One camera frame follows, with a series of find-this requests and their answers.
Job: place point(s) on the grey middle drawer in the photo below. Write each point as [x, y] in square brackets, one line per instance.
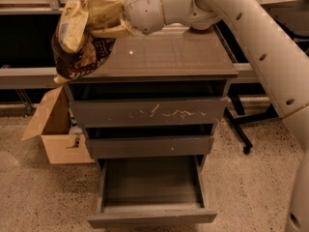
[149, 141]

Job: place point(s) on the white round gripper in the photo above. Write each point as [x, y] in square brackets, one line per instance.
[142, 8]

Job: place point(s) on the grey window sill rail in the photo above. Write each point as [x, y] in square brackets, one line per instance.
[40, 78]

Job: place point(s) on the brown chip bag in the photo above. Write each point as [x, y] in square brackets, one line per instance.
[76, 51]

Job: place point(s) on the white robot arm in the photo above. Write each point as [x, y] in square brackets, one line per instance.
[252, 29]

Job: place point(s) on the green bottle in box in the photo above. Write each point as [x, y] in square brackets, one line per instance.
[72, 119]

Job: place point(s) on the grey drawer cabinet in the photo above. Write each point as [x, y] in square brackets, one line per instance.
[173, 54]

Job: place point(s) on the grey top drawer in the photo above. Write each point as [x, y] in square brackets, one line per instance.
[128, 104]

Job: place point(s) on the grey open bottom drawer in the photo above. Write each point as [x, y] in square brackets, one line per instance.
[151, 191]

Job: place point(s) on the open cardboard box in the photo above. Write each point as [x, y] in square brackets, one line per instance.
[51, 122]

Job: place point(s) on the black rolling stand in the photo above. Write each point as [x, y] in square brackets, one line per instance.
[289, 21]

